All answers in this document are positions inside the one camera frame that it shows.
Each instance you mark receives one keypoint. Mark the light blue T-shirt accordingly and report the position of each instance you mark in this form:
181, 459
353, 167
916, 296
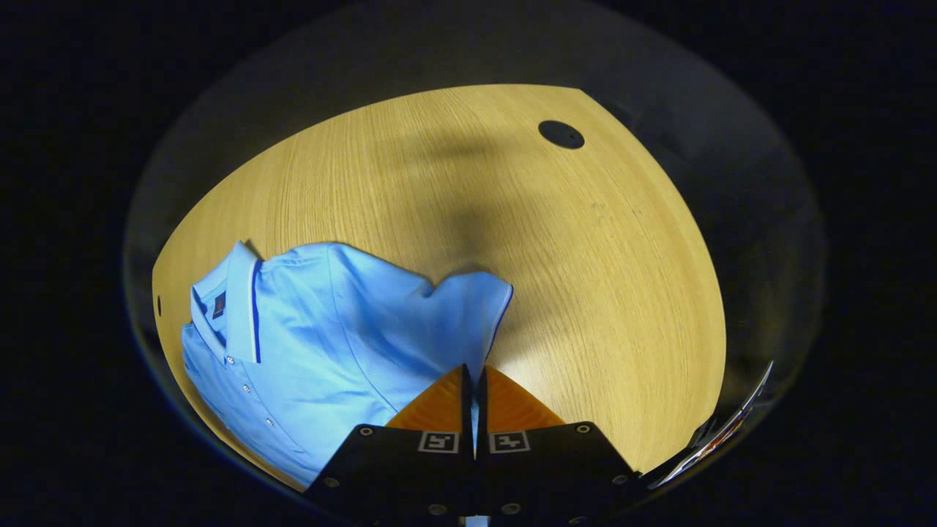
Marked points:
329, 344

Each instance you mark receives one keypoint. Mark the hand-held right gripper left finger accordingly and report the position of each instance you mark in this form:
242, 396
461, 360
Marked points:
410, 468

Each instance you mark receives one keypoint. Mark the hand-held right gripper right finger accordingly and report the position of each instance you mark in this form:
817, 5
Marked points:
549, 468

